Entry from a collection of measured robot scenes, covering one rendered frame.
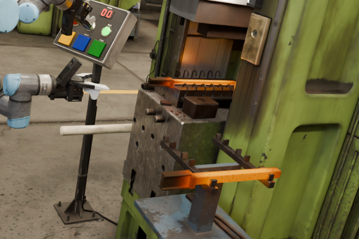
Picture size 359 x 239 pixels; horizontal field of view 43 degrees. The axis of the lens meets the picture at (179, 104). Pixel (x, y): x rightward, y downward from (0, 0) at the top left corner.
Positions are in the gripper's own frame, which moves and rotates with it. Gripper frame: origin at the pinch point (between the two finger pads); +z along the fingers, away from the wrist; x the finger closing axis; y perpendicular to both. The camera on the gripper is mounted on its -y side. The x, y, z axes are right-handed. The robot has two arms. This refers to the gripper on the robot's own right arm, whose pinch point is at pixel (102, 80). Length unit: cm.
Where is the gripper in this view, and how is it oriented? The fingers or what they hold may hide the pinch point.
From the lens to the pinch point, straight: 177.4
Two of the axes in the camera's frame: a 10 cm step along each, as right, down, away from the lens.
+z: 8.4, -0.1, 5.4
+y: -1.9, 9.3, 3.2
